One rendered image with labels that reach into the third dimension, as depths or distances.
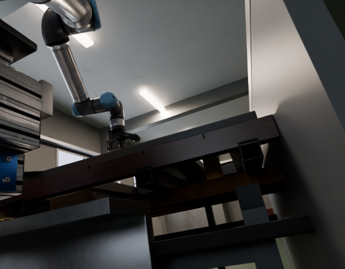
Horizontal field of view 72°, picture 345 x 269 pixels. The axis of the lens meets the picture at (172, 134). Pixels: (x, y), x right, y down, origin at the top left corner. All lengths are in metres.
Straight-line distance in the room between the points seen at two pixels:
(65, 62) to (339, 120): 1.02
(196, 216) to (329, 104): 7.82
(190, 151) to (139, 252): 0.27
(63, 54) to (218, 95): 4.34
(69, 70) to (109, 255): 0.78
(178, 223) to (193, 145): 7.66
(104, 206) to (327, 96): 0.40
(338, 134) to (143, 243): 0.47
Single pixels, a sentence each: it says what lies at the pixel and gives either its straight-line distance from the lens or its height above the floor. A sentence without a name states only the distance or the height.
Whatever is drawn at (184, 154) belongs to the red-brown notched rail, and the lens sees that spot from 0.65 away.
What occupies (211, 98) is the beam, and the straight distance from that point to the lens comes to 5.23.
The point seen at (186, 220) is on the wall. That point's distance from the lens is 8.17.
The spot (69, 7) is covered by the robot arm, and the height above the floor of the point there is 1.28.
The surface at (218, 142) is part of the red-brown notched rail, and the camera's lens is 0.64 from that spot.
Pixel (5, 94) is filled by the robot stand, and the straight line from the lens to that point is 0.59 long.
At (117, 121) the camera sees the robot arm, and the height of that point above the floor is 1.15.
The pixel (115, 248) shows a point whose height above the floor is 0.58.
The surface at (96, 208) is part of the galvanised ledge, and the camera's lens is 0.50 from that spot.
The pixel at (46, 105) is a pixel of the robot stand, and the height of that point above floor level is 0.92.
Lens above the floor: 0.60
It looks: 21 degrees up
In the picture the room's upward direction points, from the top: 11 degrees counter-clockwise
